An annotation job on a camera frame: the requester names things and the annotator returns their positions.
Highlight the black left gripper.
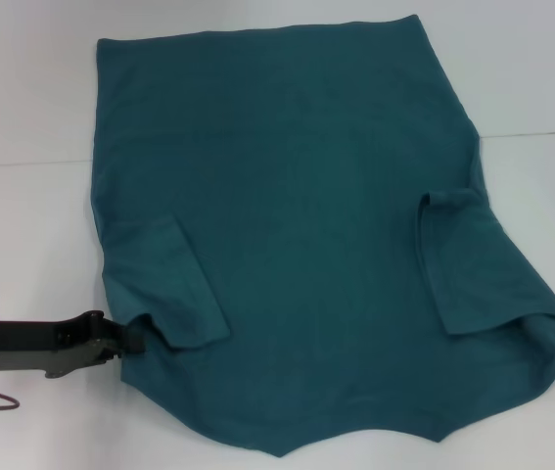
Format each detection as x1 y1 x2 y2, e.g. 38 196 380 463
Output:
0 308 148 382

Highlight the teal t-shirt with white print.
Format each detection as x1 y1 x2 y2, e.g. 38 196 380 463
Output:
89 14 555 459

